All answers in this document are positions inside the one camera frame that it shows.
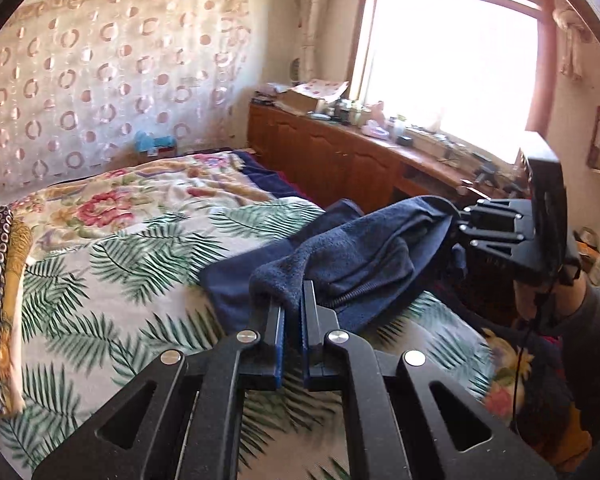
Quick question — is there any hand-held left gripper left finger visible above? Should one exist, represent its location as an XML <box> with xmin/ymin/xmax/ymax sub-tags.
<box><xmin>32</xmin><ymin>292</ymin><xmax>287</xmax><ymax>480</ymax></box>

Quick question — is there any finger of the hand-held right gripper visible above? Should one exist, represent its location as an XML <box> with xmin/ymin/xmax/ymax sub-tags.
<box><xmin>457</xmin><ymin>225</ymin><xmax>537</xmax><ymax>272</ymax></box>
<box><xmin>461</xmin><ymin>198</ymin><xmax>535</xmax><ymax>227</ymax></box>

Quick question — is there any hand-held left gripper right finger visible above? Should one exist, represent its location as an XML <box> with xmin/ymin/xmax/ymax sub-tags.
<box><xmin>301</xmin><ymin>280</ymin><xmax>557</xmax><ymax>480</ymax></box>

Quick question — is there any navy t-shirt with orange print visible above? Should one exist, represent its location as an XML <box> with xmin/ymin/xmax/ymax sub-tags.
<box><xmin>199</xmin><ymin>196</ymin><xmax>462</xmax><ymax>334</ymax></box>

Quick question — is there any person's right forearm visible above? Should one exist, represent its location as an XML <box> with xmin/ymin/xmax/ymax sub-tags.
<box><xmin>555</xmin><ymin>272</ymin><xmax>600</xmax><ymax>343</ymax></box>

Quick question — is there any yellow flower print cloth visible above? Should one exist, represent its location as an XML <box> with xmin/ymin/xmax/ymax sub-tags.
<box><xmin>479</xmin><ymin>327</ymin><xmax>537</xmax><ymax>418</ymax></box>

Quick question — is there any person's dark clothing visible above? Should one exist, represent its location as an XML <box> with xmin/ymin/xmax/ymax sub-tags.
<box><xmin>430</xmin><ymin>245</ymin><xmax>600</xmax><ymax>473</ymax></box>

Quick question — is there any clutter of small bottles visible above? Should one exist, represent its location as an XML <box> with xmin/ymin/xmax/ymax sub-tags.
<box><xmin>252</xmin><ymin>85</ymin><xmax>523</xmax><ymax>196</ymax></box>

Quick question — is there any curtain tieback tassel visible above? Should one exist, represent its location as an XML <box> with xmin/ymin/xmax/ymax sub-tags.
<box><xmin>551</xmin><ymin>6</ymin><xmax>589</xmax><ymax>82</ymax></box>

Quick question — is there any window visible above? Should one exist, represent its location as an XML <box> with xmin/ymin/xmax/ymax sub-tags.
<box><xmin>347</xmin><ymin>0</ymin><xmax>557</xmax><ymax>162</ymax></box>

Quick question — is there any wooden cabinet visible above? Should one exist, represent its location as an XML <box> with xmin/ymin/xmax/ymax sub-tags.
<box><xmin>247</xmin><ymin>102</ymin><xmax>527</xmax><ymax>217</ymax></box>

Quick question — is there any navy blanket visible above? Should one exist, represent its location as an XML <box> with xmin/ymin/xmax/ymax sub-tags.
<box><xmin>231</xmin><ymin>148</ymin><xmax>307</xmax><ymax>202</ymax></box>

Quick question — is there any palm leaf bed sheet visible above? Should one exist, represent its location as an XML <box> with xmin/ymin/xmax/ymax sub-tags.
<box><xmin>0</xmin><ymin>199</ymin><xmax>497</xmax><ymax>480</ymax></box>

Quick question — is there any floral blanket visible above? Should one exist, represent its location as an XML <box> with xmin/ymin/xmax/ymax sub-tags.
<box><xmin>9</xmin><ymin>152</ymin><xmax>327</xmax><ymax>263</ymax></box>

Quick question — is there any cardboard box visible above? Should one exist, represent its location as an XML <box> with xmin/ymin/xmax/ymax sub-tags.
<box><xmin>279</xmin><ymin>79</ymin><xmax>351</xmax><ymax>114</ymax></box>

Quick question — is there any blue plastic object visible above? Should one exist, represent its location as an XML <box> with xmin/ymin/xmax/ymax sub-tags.
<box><xmin>133</xmin><ymin>131</ymin><xmax>178</xmax><ymax>158</ymax></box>

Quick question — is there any white lace curtain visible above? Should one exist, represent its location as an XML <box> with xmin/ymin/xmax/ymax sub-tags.
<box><xmin>294</xmin><ymin>0</ymin><xmax>377</xmax><ymax>88</ymax></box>

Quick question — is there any circle-patterned sheer curtain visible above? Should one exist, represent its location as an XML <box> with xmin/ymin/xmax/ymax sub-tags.
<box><xmin>0</xmin><ymin>0</ymin><xmax>255</xmax><ymax>207</ymax></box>

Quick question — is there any black cable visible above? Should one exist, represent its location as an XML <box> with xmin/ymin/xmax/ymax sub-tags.
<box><xmin>509</xmin><ymin>280</ymin><xmax>553</xmax><ymax>428</ymax></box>

